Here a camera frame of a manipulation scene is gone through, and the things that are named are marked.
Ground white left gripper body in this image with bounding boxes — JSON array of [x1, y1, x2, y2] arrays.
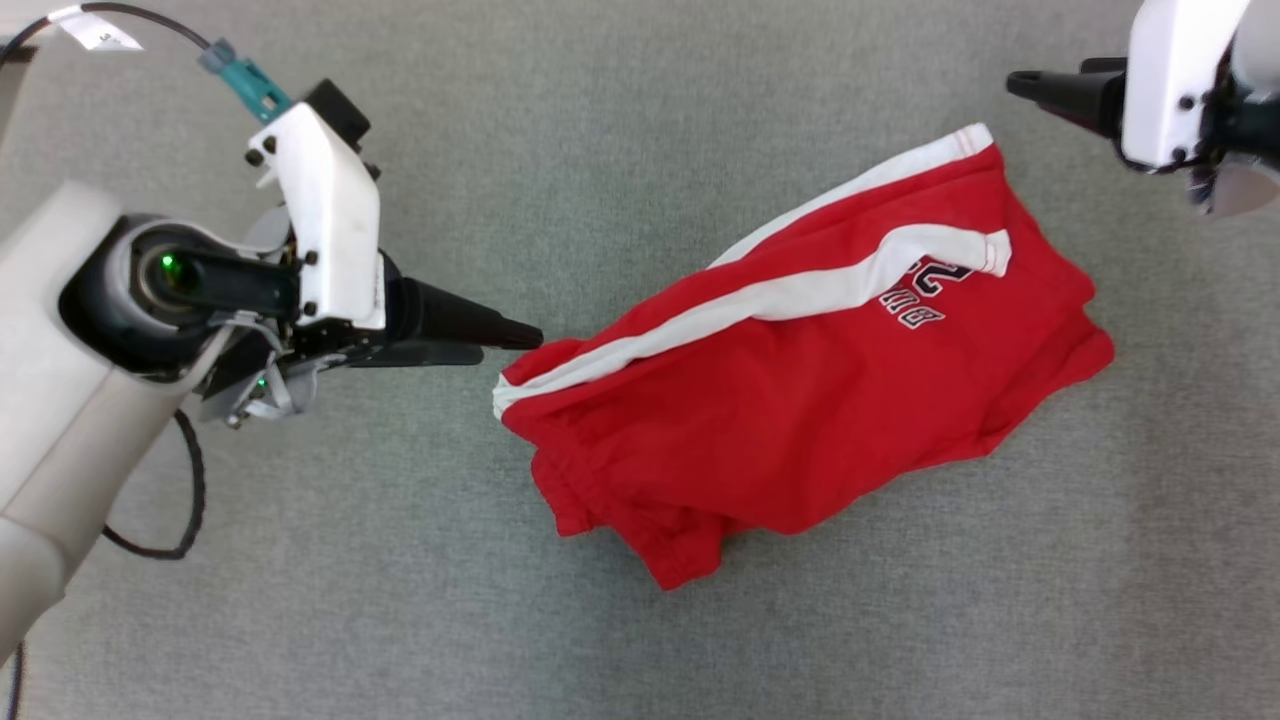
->
[[245, 100, 403, 368]]

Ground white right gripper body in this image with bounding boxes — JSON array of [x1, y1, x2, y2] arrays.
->
[[1120, 0, 1251, 173]]

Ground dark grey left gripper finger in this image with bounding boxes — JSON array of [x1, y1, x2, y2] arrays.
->
[[385, 278, 544, 351], [348, 344, 487, 369]]

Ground red shorts with white stripe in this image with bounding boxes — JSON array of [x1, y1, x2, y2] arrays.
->
[[492, 122, 1116, 593]]

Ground teal left camera connector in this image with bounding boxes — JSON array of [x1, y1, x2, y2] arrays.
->
[[198, 40, 293, 123]]

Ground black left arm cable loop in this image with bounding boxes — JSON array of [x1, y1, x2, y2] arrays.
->
[[100, 410, 208, 561]]

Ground black left camera cable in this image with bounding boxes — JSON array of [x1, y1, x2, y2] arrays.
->
[[0, 2, 216, 67]]

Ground white cable label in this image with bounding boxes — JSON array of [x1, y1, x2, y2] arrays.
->
[[55, 8, 144, 51]]

